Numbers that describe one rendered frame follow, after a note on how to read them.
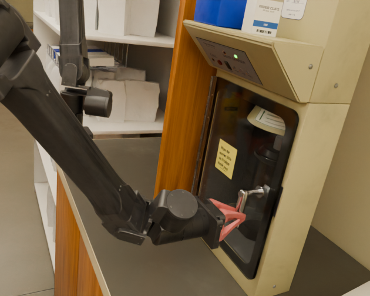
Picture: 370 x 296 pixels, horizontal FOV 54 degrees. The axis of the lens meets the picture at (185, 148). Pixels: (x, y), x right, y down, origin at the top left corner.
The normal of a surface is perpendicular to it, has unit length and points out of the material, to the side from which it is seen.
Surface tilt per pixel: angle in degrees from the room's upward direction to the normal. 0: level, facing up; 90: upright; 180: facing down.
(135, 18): 92
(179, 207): 30
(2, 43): 72
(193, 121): 90
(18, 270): 0
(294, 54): 90
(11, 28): 67
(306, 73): 90
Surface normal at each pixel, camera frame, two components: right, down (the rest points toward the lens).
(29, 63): 0.94, -0.13
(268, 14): 0.20, 0.39
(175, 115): 0.44, 0.39
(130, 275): 0.15, -0.92
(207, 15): -0.88, 0.04
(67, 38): -0.07, -0.06
